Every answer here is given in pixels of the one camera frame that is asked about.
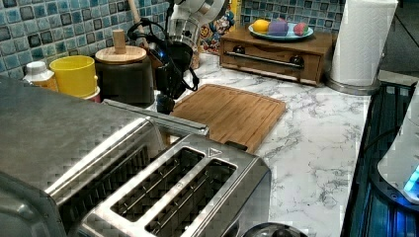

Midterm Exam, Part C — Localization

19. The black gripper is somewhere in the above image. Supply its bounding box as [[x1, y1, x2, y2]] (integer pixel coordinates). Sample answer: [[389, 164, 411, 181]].
[[149, 41, 193, 115]]

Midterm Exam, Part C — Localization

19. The silver toaster oven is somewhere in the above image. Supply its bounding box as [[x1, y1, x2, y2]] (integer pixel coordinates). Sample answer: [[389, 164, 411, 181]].
[[0, 77, 164, 237]]

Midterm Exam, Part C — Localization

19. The paper towel roll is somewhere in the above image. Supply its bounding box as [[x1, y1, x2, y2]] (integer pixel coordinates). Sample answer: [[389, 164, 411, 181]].
[[325, 0, 398, 96]]

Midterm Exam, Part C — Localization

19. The red toy fruit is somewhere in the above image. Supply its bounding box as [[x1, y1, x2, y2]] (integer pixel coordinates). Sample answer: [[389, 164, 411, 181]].
[[293, 23, 308, 37]]

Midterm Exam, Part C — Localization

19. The yellow mug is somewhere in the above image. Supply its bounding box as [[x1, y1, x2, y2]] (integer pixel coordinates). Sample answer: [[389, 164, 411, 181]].
[[49, 55, 97, 98]]

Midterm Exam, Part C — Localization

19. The yellow cereal box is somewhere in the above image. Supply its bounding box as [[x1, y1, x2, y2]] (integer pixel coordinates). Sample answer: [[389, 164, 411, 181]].
[[199, 0, 242, 54]]

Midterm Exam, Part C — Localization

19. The silver two-slot toaster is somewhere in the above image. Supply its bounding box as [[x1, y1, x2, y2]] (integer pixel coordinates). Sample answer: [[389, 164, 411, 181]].
[[70, 133, 273, 237]]

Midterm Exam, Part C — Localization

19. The bamboo cutting board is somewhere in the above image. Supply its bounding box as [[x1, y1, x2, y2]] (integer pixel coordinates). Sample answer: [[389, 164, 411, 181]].
[[171, 84, 286, 153]]

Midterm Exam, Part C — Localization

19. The light blue plate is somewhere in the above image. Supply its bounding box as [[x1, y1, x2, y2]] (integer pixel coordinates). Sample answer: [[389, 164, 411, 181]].
[[248, 23, 314, 41]]

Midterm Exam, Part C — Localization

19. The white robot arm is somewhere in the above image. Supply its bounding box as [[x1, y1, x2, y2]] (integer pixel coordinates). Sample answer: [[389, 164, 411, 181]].
[[149, 0, 228, 115]]

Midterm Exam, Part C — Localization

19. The wooden drawer box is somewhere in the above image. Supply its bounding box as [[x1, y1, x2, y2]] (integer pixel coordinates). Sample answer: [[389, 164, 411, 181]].
[[219, 28, 333, 86]]

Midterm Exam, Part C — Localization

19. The black jar with wooden lid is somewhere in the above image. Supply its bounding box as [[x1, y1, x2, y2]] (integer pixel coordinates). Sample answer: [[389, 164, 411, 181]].
[[95, 30, 154, 108]]

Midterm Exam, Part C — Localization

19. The purple toy fruit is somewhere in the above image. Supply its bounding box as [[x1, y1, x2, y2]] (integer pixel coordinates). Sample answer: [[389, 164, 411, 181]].
[[268, 20, 289, 37]]

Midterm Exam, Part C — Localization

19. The yellow toy lemon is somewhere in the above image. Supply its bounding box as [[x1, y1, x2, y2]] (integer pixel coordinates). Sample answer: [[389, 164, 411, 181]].
[[252, 19, 270, 34]]

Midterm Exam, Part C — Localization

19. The wooden pestle stick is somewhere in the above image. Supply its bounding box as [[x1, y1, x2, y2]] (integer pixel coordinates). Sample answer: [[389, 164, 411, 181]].
[[127, 0, 149, 49]]

